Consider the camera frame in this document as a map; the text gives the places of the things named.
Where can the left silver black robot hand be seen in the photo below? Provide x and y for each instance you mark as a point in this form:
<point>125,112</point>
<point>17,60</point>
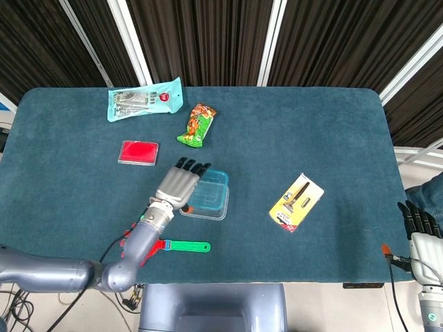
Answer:
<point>176,186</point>

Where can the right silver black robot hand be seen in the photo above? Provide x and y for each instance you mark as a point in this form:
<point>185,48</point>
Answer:
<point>427,256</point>

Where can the blue transparent plastic lid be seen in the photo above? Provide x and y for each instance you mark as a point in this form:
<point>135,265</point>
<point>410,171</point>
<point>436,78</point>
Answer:
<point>214,188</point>

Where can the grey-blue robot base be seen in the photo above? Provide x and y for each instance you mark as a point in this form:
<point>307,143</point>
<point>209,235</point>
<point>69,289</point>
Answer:
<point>214,307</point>

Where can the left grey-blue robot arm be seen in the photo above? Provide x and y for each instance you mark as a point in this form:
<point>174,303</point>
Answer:
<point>52,273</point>

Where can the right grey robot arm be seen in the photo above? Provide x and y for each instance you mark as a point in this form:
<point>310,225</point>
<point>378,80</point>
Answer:
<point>431,311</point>

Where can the clear plastic tray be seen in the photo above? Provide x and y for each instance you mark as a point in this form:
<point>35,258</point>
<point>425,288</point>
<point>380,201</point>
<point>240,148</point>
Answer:
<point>214,215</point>

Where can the red ink pad case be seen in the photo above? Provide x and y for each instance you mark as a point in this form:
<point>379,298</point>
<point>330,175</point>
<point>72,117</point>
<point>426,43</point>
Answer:
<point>138,152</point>

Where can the red hand clapper toy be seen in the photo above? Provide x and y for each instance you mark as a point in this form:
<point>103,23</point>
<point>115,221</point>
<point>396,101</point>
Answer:
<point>187,246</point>

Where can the green orange snack bag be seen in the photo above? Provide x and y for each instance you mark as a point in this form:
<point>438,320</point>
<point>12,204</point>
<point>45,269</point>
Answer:
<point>197,126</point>

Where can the black table control panel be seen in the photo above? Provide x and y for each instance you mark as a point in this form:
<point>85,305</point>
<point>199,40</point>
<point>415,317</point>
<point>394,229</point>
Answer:
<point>363,285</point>

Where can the light blue pouch package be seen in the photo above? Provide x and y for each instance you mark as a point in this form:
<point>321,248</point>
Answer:
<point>142,100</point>

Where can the teal table cloth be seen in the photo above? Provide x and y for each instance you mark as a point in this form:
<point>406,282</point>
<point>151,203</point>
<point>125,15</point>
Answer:
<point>277,138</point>

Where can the yellow razor blister pack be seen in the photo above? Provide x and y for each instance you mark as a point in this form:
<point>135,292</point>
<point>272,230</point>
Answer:
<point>296,204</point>

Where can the black power plug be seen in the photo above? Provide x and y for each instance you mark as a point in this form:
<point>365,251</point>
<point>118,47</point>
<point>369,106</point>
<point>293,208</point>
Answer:
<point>133,301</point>

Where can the white metal pole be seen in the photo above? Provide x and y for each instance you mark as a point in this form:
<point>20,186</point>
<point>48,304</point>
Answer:
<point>129,38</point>
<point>273,38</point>
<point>84,43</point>
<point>412,64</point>

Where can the black pleated curtain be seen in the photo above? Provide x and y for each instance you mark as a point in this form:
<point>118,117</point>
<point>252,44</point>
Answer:
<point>214,34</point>

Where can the white metal frame bars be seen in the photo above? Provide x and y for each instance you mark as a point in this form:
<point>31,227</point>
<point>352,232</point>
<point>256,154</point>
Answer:
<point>422,163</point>

